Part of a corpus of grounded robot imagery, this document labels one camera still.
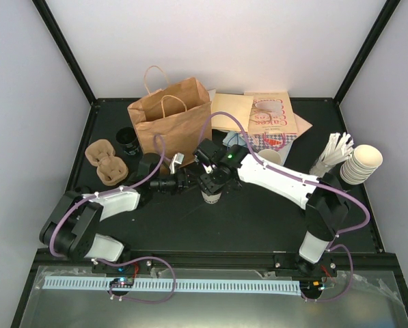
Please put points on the white paper cup stack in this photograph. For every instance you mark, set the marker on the white paper cup stack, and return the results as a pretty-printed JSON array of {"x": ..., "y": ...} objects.
[{"x": 271, "y": 156}]

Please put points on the yellow padded envelope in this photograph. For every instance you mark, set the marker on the yellow padded envelope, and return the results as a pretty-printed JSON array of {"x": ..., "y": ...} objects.
[{"x": 238, "y": 106}]

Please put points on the jar of white stirrers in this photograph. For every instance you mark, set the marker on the jar of white stirrers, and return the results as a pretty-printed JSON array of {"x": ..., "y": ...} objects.
[{"x": 338, "y": 149}]

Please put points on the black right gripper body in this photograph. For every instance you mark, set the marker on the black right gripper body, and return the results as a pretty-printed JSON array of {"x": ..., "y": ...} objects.
[{"x": 212, "y": 186}]

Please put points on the right black frame post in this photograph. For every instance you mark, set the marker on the right black frame post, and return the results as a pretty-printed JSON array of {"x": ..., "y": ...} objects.
[{"x": 371, "y": 39}]

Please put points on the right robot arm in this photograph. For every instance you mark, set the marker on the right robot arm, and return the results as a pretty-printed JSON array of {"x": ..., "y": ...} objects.
[{"x": 323, "y": 210}]

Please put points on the black cup sleeve stack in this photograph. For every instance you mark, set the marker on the black cup sleeve stack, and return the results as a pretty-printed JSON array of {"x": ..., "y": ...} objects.
[{"x": 128, "y": 141}]

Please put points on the cakes printed paper bag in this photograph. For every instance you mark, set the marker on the cakes printed paper bag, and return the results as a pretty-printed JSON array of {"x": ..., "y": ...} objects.
[{"x": 271, "y": 113}]

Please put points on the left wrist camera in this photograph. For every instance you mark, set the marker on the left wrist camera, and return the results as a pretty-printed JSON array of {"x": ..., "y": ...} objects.
[{"x": 176, "y": 162}]

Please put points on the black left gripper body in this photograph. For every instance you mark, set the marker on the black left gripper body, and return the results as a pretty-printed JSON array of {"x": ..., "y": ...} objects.
[{"x": 181, "y": 186}]

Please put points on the light blue cable duct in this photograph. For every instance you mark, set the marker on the light blue cable duct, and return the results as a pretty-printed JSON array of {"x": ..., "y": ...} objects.
[{"x": 268, "y": 287}]

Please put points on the white lid stack on sleeve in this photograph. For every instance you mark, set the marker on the white lid stack on sleeve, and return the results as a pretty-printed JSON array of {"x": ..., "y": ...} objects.
[{"x": 362, "y": 163}]

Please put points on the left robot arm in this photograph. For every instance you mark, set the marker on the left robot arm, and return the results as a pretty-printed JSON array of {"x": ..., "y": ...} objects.
[{"x": 72, "y": 228}]

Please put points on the black frame post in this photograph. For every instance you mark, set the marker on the black frame post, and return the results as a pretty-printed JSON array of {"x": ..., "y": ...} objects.
[
  {"x": 55, "y": 31},
  {"x": 371, "y": 39}
]

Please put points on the brown cardboard cup carrier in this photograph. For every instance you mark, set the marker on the brown cardboard cup carrier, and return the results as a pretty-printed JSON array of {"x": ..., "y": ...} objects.
[{"x": 110, "y": 169}]

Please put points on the single white paper cup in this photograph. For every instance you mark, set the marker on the single white paper cup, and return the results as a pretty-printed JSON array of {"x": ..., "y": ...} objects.
[{"x": 211, "y": 199}]

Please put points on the brown paper bag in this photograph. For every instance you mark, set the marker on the brown paper bag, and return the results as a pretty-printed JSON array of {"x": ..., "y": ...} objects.
[{"x": 180, "y": 113}]

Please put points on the blue checkered paper bag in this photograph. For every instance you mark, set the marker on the blue checkered paper bag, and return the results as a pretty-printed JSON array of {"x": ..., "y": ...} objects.
[{"x": 267, "y": 141}]

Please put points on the tan flat paper bag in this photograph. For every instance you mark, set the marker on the tan flat paper bag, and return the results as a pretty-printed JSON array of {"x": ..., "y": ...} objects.
[{"x": 302, "y": 125}]

